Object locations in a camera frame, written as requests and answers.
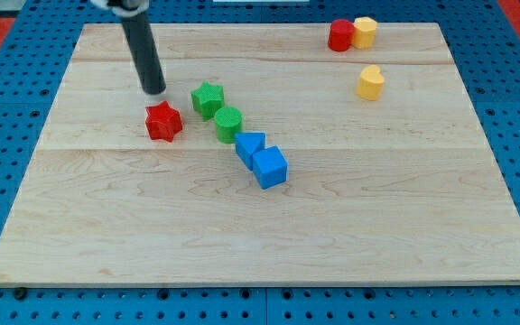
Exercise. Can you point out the red star block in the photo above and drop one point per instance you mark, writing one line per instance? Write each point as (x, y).
(163, 121)

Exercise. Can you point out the red cylinder block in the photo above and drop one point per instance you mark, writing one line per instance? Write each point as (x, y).
(340, 35)

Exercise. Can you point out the green star block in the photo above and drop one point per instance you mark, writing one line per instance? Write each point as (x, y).
(207, 99)

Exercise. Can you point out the yellow hexagon block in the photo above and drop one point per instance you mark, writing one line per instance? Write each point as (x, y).
(364, 32)

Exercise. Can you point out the blue triangle block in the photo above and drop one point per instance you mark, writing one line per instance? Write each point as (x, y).
(247, 144)

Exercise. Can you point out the green cylinder block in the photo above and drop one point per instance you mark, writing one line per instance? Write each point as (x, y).
(228, 122)

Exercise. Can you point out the light wooden board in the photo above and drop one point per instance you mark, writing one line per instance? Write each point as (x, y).
(398, 192)

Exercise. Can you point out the blue cube block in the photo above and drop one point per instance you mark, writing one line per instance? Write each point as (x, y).
(270, 167)

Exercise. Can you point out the yellow heart block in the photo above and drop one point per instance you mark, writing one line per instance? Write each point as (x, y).
(370, 83)

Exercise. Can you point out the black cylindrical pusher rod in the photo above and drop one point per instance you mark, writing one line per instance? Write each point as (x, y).
(139, 37)

